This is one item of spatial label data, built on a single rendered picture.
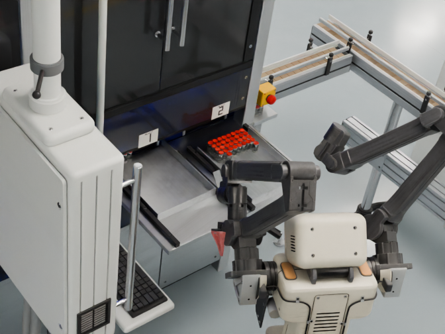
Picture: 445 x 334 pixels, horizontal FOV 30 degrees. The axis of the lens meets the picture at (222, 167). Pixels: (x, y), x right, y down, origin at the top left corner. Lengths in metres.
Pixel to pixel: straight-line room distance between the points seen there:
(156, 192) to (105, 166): 0.92
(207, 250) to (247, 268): 1.45
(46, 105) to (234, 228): 0.63
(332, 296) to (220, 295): 1.58
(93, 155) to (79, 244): 0.27
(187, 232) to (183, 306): 0.97
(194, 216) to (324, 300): 0.77
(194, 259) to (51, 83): 1.77
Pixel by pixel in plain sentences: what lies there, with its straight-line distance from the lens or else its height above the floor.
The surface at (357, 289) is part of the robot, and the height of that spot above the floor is 1.23.
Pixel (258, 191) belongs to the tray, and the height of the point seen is 0.88.
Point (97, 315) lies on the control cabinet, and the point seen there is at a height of 0.95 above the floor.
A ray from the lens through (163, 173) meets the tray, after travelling 3.13.
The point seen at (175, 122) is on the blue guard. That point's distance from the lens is 3.10.
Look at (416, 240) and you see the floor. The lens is 4.42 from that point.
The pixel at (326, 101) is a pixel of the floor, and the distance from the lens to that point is 5.18.
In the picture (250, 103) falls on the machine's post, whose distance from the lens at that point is 3.34.
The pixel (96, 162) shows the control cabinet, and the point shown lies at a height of 1.55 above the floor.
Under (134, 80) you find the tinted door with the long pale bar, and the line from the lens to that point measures 2.87.
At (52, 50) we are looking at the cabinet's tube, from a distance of 2.13.
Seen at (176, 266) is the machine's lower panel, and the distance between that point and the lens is 3.72.
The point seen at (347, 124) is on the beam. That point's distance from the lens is 4.11.
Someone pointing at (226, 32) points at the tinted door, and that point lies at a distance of 3.03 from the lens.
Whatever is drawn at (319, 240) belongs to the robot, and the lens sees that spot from 2.31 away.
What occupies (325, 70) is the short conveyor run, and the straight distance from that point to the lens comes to 3.78.
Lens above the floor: 2.95
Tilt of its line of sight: 40 degrees down
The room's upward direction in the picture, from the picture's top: 9 degrees clockwise
